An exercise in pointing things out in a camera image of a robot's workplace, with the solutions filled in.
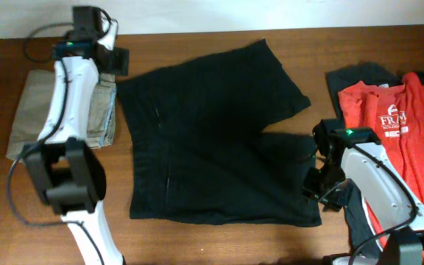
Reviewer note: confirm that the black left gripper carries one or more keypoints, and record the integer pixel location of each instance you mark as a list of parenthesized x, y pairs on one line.
[(122, 63)]

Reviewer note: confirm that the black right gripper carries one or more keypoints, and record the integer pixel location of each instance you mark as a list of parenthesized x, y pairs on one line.
[(309, 190)]

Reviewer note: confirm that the black shorts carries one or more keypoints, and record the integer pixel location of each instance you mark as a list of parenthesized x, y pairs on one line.
[(201, 152)]

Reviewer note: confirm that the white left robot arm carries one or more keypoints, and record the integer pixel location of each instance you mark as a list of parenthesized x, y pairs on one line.
[(65, 173)]

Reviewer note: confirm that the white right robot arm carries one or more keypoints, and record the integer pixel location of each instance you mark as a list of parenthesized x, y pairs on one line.
[(357, 154)]

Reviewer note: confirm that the folded khaki shorts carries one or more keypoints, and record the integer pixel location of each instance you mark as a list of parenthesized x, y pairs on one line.
[(33, 108)]

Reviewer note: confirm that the black garment under red shirt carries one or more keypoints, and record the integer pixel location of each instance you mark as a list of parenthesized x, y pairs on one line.
[(359, 77)]

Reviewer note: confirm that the red t-shirt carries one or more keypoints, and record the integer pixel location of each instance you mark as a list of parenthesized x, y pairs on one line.
[(410, 140)]

